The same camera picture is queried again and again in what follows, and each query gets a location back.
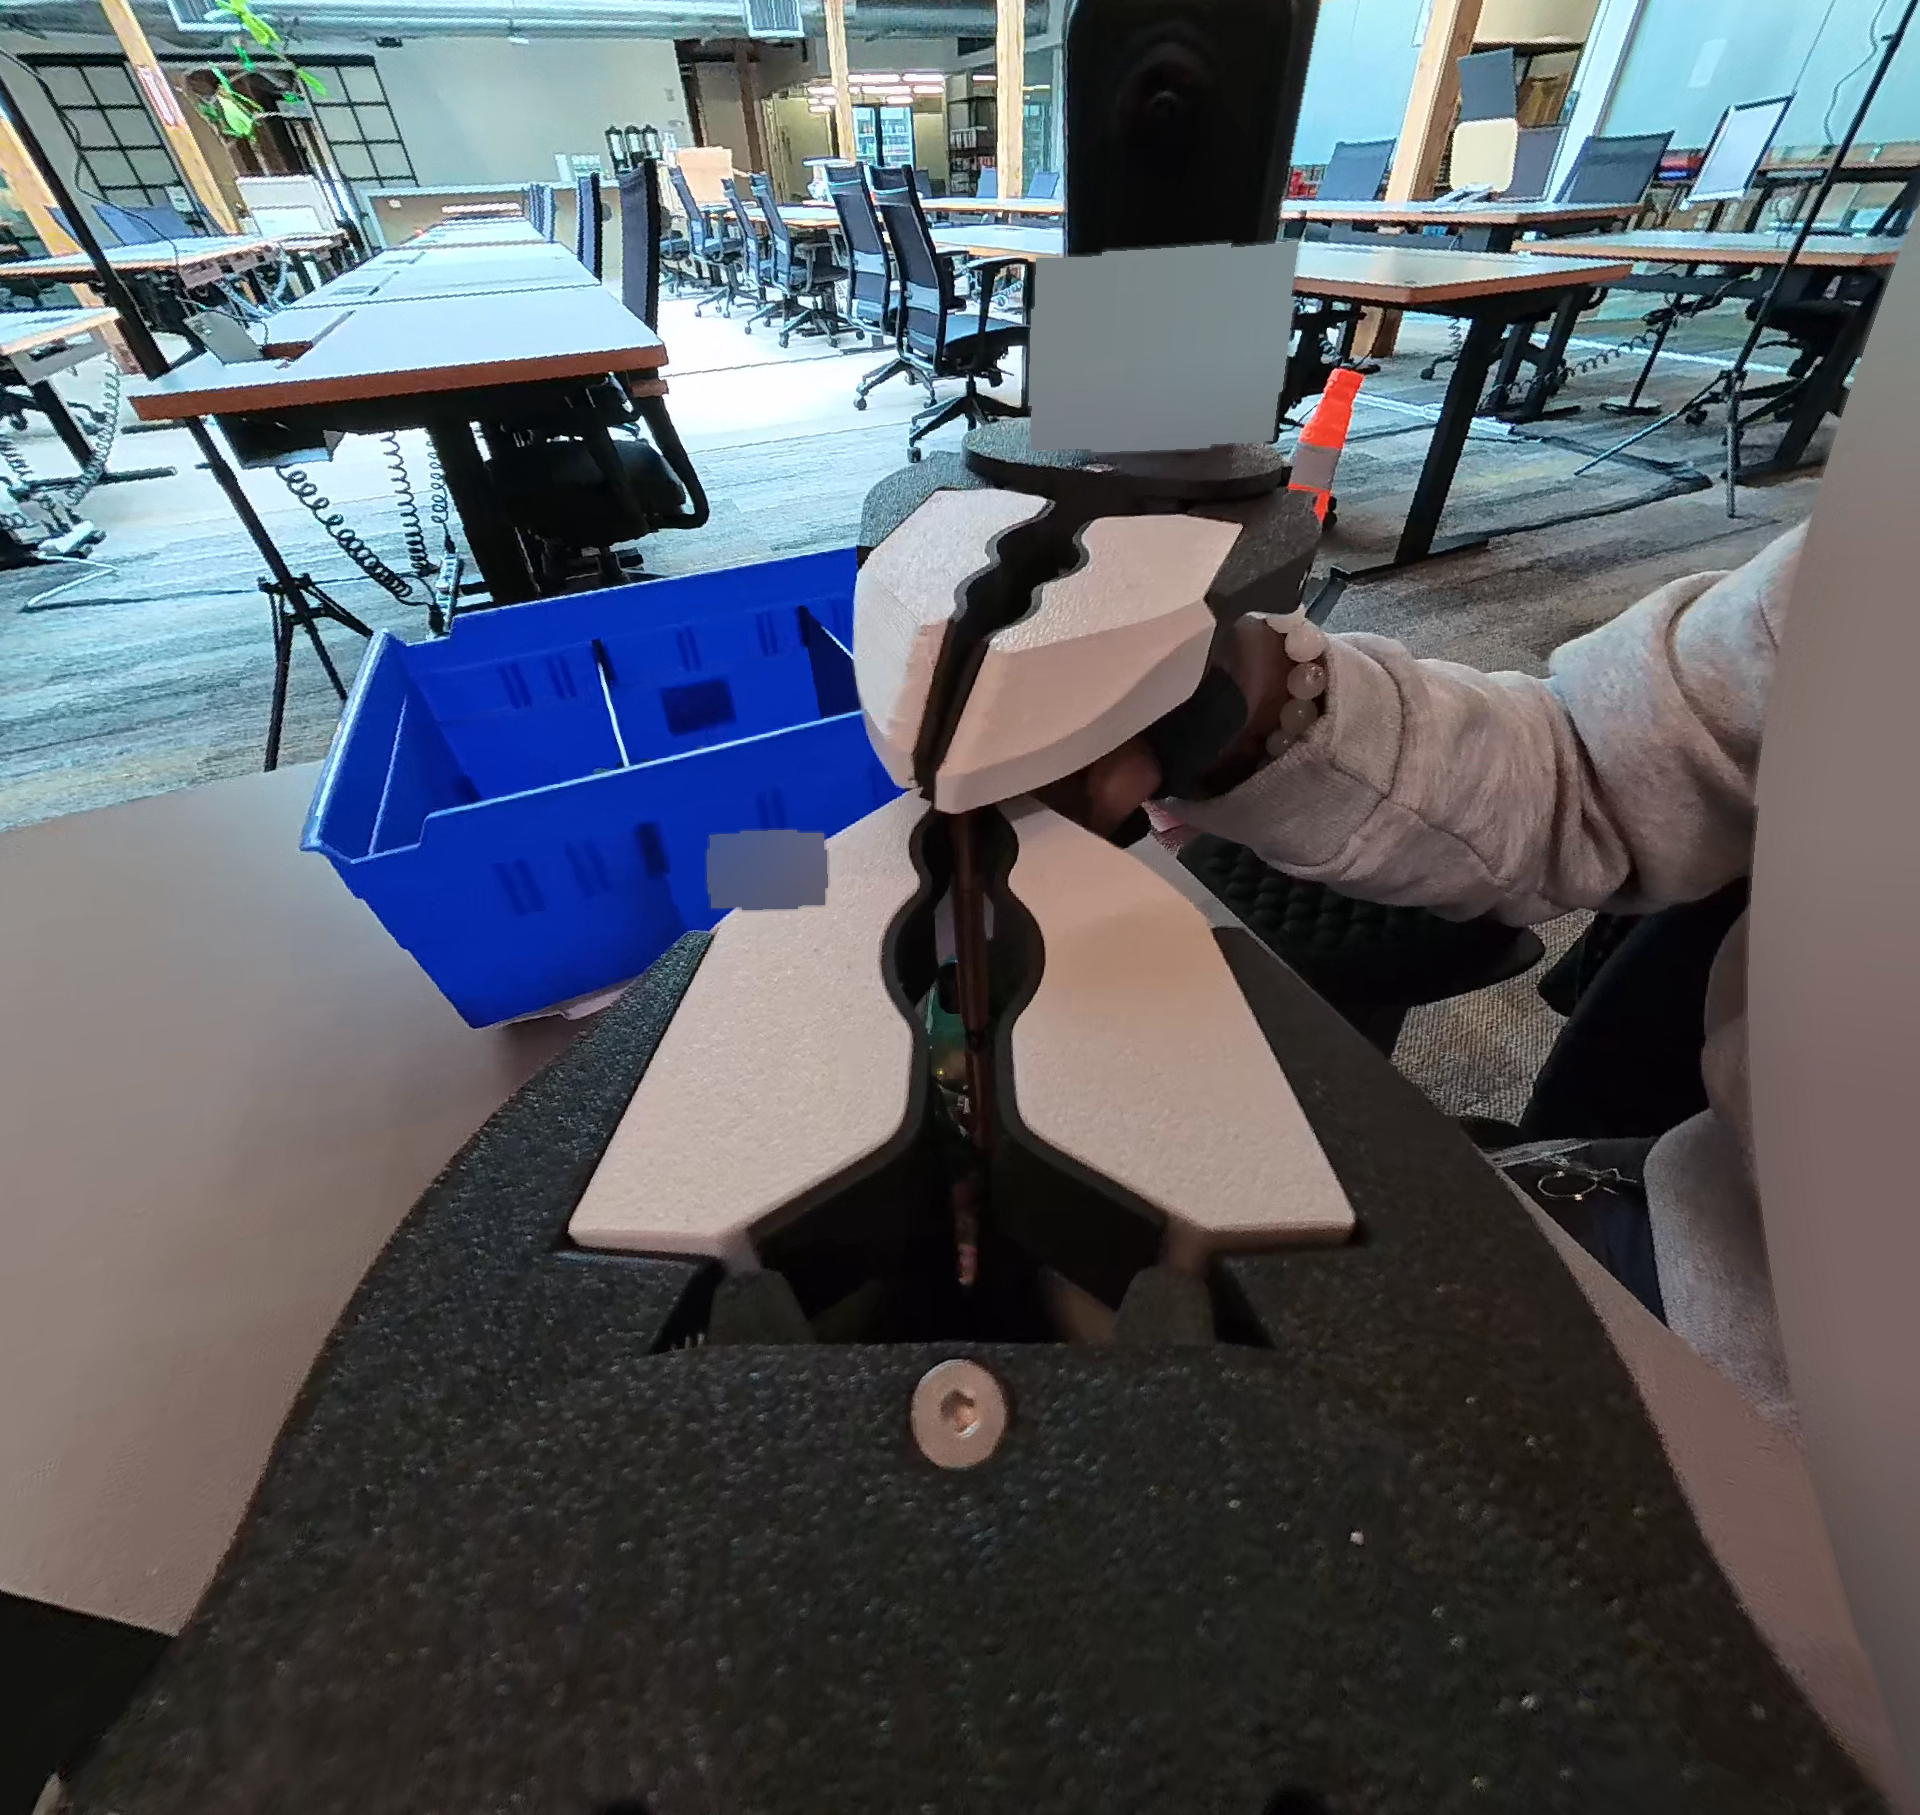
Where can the black office chair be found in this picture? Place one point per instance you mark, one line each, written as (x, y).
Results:
(601, 494)

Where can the person's legs in dark jeans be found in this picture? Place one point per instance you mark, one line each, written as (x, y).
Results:
(1619, 1037)

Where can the blue plastic bin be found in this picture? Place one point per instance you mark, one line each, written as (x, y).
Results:
(525, 871)

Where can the hanging green plant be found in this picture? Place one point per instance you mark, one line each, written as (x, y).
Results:
(247, 57)

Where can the white easel board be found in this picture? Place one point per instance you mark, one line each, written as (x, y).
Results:
(1740, 150)

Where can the grey desk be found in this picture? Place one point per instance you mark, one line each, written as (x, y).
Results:
(224, 1170)

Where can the orange traffic cone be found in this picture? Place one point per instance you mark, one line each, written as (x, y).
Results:
(1329, 418)

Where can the grey laptop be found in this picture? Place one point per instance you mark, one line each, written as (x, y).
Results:
(224, 336)

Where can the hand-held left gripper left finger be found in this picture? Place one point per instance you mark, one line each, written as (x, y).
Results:
(754, 1078)

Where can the row of black office chairs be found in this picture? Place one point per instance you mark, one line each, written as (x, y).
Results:
(931, 283)

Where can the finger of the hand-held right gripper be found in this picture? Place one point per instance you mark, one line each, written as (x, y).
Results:
(1079, 673)
(909, 598)

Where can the person's grey sweater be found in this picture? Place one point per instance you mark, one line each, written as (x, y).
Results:
(1713, 1244)

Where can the black tripod stand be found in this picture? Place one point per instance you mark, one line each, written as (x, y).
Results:
(150, 348)
(1801, 195)

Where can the person's right hand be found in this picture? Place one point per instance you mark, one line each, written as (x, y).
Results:
(1258, 691)

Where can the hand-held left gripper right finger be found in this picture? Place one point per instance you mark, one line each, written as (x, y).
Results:
(1171, 1078)

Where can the person's right forearm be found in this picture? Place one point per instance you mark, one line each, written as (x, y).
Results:
(1498, 779)

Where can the long wooden-edged office desk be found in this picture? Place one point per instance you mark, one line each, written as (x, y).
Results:
(150, 264)

